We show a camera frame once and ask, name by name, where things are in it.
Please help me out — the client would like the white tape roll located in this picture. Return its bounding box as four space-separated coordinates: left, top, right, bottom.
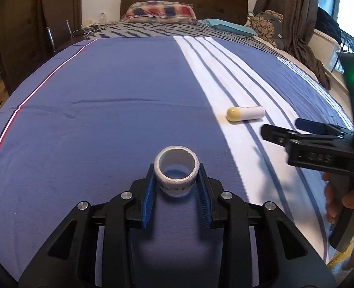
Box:
154 146 200 198

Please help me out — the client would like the white yellow capped bottle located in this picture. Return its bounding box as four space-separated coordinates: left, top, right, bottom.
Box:
226 107 266 122

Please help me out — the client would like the person's right hand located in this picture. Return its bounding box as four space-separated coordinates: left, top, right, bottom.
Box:
322 172 354 224

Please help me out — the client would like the blue white striped bedsheet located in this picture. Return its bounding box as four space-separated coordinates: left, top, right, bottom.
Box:
0 36 351 278

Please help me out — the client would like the teal folded cloth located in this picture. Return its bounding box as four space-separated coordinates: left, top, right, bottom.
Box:
198 18 258 36

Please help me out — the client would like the brown curtain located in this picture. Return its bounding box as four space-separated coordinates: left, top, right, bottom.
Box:
254 0 331 90

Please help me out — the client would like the plaid pillow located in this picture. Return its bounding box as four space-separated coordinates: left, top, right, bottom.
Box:
121 1 197 24

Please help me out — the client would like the brown wooden wardrobe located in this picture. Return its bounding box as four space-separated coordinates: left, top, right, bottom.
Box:
0 0 82 93

